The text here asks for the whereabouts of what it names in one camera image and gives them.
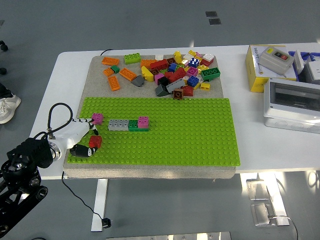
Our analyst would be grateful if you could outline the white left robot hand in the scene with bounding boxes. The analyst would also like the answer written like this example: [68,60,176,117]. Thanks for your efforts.
[52,118,101,158]

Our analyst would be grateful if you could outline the red square toy brick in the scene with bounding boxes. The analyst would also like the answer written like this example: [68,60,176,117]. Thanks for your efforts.
[88,135,103,150]

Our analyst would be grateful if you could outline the light grey long brick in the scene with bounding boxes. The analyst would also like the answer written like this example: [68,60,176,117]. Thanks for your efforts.
[107,118,130,132]

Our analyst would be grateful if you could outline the dark green long brick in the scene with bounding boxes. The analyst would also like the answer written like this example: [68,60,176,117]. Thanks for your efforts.
[127,119,150,132]
[200,67,222,81]

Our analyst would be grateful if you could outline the pink square toy brick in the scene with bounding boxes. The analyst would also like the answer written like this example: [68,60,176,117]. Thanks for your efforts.
[137,115,150,129]

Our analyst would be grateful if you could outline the dark grey sloped brick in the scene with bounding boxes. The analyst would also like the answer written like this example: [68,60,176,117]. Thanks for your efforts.
[130,74,147,88]

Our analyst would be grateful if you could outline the yellow curved toy brick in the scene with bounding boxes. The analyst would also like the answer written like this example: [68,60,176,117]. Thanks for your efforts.
[140,65,155,83]

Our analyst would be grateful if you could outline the lime green long brick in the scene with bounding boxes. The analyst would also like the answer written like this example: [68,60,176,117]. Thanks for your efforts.
[123,53,142,65]

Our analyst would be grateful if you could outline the black sloped toy brick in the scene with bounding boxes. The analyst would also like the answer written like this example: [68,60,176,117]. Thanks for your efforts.
[154,84,169,97]

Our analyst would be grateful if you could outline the magenta tall toy brick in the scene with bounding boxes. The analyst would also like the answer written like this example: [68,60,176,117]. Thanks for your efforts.
[153,72,165,85]

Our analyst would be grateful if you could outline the red long toy brick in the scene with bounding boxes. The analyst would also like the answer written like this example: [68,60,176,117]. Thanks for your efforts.
[149,58,170,71]

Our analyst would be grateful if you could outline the brown square toy brick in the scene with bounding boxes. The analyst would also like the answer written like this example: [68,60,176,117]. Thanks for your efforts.
[172,88,185,100]

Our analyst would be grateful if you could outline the grey long sloped brick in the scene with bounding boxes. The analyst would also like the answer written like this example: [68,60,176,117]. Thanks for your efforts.
[165,77,186,93]

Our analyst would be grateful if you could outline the green studded baseplate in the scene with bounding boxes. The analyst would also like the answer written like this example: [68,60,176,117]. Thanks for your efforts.
[67,96,242,167]

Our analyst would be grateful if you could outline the large red toy brick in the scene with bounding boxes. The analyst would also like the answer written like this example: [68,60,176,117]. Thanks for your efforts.
[167,67,187,83]

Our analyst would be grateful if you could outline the red sloped toy brick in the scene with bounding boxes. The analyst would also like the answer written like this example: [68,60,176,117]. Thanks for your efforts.
[181,85,195,97]

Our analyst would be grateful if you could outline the yellow tall toy brick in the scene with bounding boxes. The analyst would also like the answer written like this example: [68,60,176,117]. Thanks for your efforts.
[173,50,184,65]

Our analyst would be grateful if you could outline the blue and white brick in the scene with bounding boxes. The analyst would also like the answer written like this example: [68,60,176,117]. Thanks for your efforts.
[187,57,201,69]

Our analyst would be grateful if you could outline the grey-brown mat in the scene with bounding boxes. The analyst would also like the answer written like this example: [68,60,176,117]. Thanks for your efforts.
[62,54,237,180]

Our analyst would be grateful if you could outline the person's shoe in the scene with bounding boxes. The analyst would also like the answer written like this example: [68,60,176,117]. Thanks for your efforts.
[0,93,22,125]

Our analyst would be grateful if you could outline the white table leg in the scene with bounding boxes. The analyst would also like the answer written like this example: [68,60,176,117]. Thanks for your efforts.
[258,172,291,227]
[90,178,109,233]

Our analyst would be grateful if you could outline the person's leg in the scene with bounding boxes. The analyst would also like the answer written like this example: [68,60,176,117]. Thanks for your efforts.
[0,82,13,100]

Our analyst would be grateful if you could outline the silver metal plate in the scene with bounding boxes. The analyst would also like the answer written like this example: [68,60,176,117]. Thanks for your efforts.
[106,231,232,240]

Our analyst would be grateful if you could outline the yellow cardboard box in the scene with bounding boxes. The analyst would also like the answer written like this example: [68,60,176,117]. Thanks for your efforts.
[244,44,298,94]

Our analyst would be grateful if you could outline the white upright plastic part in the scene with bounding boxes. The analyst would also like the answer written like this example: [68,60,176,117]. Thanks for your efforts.
[292,49,306,75]

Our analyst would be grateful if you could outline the blue cardboard box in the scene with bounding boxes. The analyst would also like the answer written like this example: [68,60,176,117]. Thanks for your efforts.
[287,51,320,83]

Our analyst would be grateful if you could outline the black plug with cord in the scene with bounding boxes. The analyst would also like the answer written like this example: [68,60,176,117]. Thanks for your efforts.
[61,171,112,229]

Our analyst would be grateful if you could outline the grey push-button switch box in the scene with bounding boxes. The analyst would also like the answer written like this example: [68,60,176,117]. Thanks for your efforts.
[258,46,296,77]

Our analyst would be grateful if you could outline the white enclosure with window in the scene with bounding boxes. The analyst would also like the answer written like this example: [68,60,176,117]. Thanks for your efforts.
[263,77,320,135]

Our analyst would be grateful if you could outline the white wall socket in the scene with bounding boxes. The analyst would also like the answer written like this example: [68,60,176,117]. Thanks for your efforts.
[304,60,320,81]

